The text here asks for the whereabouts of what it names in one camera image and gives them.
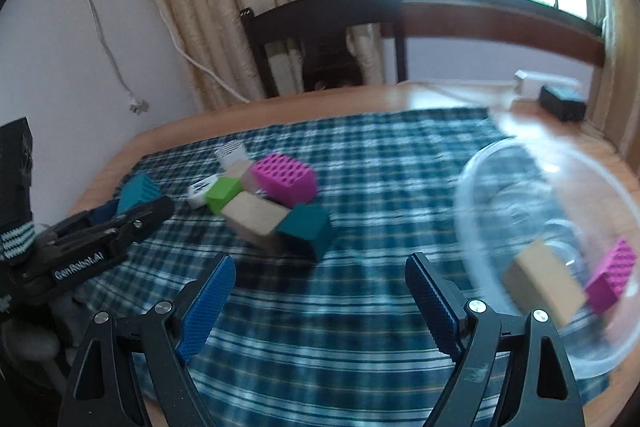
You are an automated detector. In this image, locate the grey cable with plug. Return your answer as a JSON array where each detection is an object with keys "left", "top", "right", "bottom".
[{"left": 80, "top": 0, "right": 151, "bottom": 115}]

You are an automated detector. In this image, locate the black power adapter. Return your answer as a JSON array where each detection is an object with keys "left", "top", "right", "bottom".
[{"left": 539, "top": 86, "right": 587, "bottom": 122}]

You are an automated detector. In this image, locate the thick white cable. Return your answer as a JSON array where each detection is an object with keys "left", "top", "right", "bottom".
[{"left": 150, "top": 0, "right": 251, "bottom": 104}]

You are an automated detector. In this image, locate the ribbed teal block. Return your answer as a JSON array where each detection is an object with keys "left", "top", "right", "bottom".
[{"left": 116, "top": 172, "right": 163, "bottom": 217}]

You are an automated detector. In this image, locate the white striped block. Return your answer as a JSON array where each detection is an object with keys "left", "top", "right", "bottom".
[{"left": 215, "top": 141, "right": 248, "bottom": 168}]

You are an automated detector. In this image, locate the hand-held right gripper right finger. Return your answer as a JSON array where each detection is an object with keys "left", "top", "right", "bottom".
[{"left": 405, "top": 252, "right": 586, "bottom": 427}]

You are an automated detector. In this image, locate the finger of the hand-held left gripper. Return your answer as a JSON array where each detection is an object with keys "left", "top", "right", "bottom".
[
  {"left": 116, "top": 195, "right": 176, "bottom": 242},
  {"left": 50, "top": 201, "right": 122, "bottom": 242}
]

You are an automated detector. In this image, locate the dark teal block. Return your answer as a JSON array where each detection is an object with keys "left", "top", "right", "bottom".
[{"left": 275, "top": 203, "right": 333, "bottom": 263}]

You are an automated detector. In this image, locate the dark wooden chair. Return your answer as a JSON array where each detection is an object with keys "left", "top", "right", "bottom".
[{"left": 240, "top": 0, "right": 408, "bottom": 98}]

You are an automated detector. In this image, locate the grey cushion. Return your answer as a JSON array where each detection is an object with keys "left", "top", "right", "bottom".
[{"left": 0, "top": 297, "right": 68, "bottom": 388}]

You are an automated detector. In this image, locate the blue plaid cloth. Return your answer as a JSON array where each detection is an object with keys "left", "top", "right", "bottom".
[{"left": 75, "top": 107, "right": 611, "bottom": 418}]

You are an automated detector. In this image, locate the small white block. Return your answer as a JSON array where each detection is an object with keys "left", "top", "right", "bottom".
[{"left": 187, "top": 174, "right": 221, "bottom": 209}]

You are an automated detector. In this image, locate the brown wooden window sill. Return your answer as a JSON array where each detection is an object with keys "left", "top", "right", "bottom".
[{"left": 400, "top": 0, "right": 606, "bottom": 68}]

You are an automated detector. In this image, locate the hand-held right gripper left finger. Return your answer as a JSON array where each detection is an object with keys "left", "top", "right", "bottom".
[{"left": 59, "top": 253, "right": 237, "bottom": 427}]

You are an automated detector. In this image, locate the clear plastic bowl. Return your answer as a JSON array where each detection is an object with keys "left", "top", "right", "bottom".
[{"left": 454, "top": 139, "right": 640, "bottom": 378}]

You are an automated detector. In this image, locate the white power strip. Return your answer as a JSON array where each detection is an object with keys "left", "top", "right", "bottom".
[{"left": 514, "top": 69, "right": 581, "bottom": 100}]

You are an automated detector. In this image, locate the magenta perforated block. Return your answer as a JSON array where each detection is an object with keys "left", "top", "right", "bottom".
[
  {"left": 250, "top": 153, "right": 318, "bottom": 208},
  {"left": 584, "top": 238, "right": 638, "bottom": 315}
]

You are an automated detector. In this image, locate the green block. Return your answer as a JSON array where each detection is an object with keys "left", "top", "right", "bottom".
[{"left": 205, "top": 178, "right": 243, "bottom": 215}]

